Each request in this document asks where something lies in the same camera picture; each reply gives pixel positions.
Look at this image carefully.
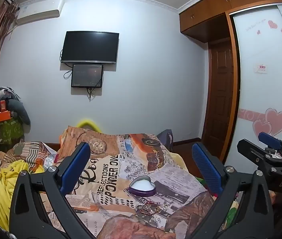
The brown wooden door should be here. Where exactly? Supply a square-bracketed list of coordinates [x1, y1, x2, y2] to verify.
[202, 41, 235, 145]

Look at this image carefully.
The yellow cloth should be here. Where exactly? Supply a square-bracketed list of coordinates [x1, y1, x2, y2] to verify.
[0, 161, 44, 232]

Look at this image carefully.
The black wall television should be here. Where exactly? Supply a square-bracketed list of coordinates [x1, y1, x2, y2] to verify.
[61, 31, 120, 65]

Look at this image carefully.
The small black wall monitor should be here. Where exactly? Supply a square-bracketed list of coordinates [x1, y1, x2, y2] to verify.
[71, 64, 104, 88]

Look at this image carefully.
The black television cable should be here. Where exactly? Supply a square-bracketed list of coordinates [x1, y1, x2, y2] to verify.
[61, 49, 73, 79]

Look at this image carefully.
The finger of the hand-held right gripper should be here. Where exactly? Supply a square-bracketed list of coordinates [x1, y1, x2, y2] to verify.
[237, 139, 282, 172]
[258, 132, 282, 160]

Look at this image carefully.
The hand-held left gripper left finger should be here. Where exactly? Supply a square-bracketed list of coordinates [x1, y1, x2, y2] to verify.
[9, 142, 97, 239]

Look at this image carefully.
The purple heart-shaped tin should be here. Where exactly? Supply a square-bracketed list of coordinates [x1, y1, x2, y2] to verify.
[128, 175, 156, 198]

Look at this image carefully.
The printed blanket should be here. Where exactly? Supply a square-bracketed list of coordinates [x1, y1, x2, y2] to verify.
[39, 126, 231, 239]

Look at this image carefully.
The dark blue pillow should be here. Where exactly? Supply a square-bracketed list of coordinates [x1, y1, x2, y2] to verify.
[158, 129, 174, 152]

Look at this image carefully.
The wooden wardrobe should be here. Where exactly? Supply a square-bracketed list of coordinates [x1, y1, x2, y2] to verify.
[179, 0, 282, 170]

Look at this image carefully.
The striped cloth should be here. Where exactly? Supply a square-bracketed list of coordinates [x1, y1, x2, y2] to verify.
[0, 141, 59, 175]

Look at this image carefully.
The white air conditioner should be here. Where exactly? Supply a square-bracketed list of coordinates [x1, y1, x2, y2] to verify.
[17, 0, 64, 25]

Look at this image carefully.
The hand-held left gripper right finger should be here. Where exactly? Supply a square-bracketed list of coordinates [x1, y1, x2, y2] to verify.
[191, 142, 274, 239]

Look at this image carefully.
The colourful fleece blanket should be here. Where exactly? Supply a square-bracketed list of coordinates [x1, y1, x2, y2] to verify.
[221, 192, 243, 232]

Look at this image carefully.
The red bracelet with blue beads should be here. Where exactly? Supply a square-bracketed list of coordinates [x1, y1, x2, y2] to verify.
[137, 208, 161, 215]

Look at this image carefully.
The yellow fuzzy object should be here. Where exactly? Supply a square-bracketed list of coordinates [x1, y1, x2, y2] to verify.
[77, 119, 101, 131]

